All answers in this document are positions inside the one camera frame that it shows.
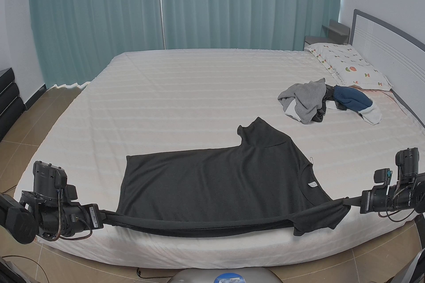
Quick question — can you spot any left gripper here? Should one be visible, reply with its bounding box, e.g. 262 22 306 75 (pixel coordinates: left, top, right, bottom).
76 203 104 231

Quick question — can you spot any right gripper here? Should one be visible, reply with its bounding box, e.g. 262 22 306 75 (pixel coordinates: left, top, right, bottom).
360 187 391 214

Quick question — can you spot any black T-shirt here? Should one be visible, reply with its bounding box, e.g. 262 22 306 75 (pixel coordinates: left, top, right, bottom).
101 117 352 238

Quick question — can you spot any pile of clothes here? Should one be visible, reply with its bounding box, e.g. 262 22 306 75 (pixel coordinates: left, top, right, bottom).
277 78 382 125

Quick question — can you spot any bed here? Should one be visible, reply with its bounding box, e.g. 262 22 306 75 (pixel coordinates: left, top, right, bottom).
15 9 425 270

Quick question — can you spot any white printed pillow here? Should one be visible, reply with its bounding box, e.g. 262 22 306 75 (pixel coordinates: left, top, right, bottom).
304 42 394 91

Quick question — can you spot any black chest of drawers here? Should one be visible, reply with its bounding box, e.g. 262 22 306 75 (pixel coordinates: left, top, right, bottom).
0 68 28 143

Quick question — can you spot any grey bedside table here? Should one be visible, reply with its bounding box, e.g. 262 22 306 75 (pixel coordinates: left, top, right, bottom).
304 19 351 51

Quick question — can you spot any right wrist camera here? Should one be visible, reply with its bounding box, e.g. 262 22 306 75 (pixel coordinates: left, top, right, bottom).
374 168 393 189

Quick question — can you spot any black cable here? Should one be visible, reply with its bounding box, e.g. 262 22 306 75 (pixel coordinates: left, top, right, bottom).
136 267 176 279
379 209 414 223
0 254 42 283

